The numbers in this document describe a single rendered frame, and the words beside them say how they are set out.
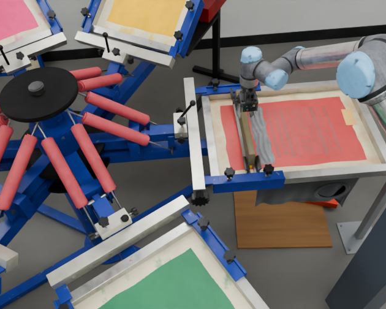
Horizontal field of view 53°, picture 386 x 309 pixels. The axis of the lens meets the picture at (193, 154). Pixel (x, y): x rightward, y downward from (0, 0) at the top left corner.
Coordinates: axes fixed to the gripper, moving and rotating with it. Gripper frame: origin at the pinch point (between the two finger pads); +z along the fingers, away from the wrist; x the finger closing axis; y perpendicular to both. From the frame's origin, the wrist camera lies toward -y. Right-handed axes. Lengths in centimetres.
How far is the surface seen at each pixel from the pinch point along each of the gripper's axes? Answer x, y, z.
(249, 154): -1.0, 20.3, 3.5
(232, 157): -6.9, 13.1, 13.8
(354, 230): 77, 8, 108
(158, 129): -39.3, -0.2, 5.2
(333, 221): 66, 0, 109
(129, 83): -56, -46, 16
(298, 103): 30.5, -17.5, 13.8
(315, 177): 26.0, 29.3, 11.0
